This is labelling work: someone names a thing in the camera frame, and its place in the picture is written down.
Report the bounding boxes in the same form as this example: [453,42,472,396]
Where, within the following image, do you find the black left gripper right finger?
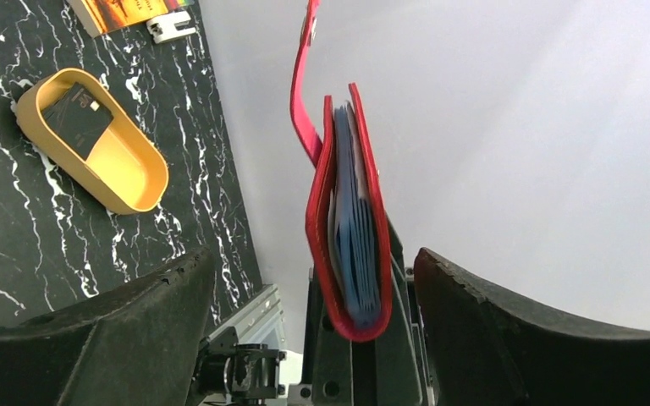
[414,248,650,405]

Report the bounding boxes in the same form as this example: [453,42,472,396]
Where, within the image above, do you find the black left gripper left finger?
[0,248,216,405]

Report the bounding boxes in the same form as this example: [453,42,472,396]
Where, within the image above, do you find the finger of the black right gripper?
[376,225,432,405]
[301,275,352,405]

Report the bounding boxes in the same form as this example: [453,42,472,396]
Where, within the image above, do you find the red leather card holder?
[289,1,393,343]

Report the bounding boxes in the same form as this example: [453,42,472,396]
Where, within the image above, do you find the black card in tray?
[41,82,113,161]

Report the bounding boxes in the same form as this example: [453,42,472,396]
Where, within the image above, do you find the yellow oval tray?
[16,68,169,215]

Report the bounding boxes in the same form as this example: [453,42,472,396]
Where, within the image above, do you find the white whiteboard eraser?
[146,10,197,44]

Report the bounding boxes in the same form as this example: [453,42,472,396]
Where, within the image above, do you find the orange book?
[67,0,196,38]

